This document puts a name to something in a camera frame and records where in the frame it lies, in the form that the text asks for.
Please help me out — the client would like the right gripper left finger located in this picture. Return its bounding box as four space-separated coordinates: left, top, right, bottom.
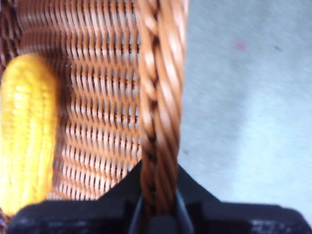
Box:
6 159 147 234

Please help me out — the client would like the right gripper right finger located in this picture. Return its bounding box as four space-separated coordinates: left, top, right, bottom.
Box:
175 163 312 234

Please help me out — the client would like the yellow corn cob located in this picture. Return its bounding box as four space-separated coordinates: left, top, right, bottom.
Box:
0 53 60 216

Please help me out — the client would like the brown wicker basket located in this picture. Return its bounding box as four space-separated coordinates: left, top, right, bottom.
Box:
0 0 190 215

